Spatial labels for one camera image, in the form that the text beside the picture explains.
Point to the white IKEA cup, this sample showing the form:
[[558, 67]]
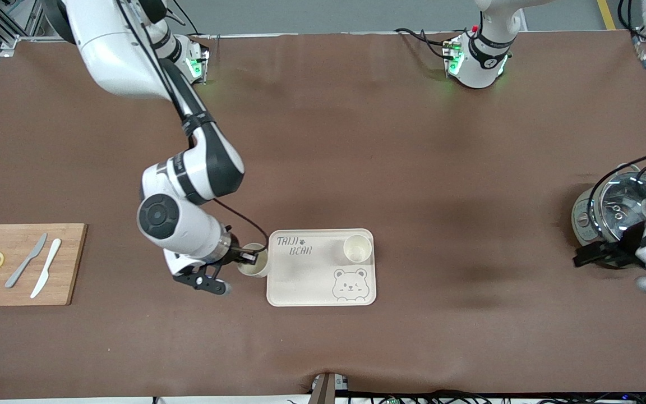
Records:
[[357, 249], [255, 269]]

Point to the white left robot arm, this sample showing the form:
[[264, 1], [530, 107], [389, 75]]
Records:
[[485, 56]]

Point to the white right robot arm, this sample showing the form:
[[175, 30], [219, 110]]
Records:
[[115, 50]]

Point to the cream bear print tray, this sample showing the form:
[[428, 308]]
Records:
[[312, 286]]

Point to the grey-green electric cooking pot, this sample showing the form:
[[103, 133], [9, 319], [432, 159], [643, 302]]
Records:
[[581, 219]]

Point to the glass pot lid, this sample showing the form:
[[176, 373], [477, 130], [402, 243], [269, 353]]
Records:
[[620, 207]]

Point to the bamboo cutting board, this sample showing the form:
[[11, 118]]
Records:
[[70, 264]]

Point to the white plastic knife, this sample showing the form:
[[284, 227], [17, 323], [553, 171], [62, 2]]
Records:
[[47, 266]]

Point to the brown table cover mat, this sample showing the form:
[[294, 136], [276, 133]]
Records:
[[323, 140]]

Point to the grey plastic knife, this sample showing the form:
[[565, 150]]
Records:
[[23, 265]]

